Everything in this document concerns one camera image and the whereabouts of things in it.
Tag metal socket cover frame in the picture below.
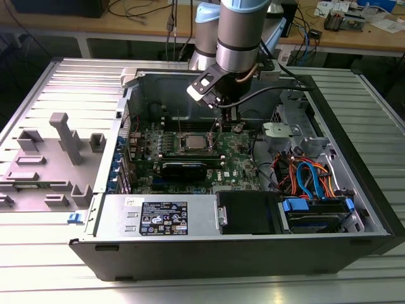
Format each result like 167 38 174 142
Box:
206 118 222 150

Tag silver CPU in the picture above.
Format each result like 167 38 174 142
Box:
185 134 206 150

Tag white-clip RAM slot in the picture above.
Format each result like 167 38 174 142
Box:
161 123 220 129
159 154 224 159
161 116 220 122

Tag CPU socket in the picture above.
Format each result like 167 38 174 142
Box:
177 129 216 156

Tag green motherboard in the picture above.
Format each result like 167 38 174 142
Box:
128 118 265 196

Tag silver drive cage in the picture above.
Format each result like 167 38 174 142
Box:
271 87 319 149

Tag black graphics card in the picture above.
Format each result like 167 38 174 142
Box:
160 161 209 182

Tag tall black box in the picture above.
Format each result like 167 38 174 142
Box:
280 0 299 39

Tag hard disk blue carrier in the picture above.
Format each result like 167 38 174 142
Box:
278 196 355 236

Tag copper coil transformer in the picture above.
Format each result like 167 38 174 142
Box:
325 8 345 32

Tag wooden desk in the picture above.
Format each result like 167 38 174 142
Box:
0 0 405 53

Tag white printed leaflet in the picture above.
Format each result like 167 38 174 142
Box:
314 1 351 16

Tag black open PC case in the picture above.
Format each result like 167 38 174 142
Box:
68 65 405 282

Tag grey electronic device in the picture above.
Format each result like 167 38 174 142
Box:
343 11 368 32

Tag silver power supply unit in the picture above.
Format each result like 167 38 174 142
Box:
94 193 221 238

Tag white paper sheet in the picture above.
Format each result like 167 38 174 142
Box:
369 18 405 34

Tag blue box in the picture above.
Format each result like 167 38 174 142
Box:
357 0 396 9

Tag grey parts rack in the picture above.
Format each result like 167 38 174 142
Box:
0 112 107 213

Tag large black box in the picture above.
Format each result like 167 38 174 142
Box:
11 0 111 19

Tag thin looped grey cable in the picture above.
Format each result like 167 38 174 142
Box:
239 108 264 127

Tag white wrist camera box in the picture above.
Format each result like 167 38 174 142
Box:
185 67 223 109

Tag thick black cable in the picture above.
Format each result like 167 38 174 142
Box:
251 129 279 193

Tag grey camera bracket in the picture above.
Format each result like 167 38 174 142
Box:
255 58 282 82

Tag black camera cable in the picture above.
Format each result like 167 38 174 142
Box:
220 84 316 110

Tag blue desk cable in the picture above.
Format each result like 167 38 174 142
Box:
298 25 314 63

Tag blue wire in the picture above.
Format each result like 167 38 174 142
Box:
296 160 321 200

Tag orange wire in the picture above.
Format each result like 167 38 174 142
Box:
311 163 338 200

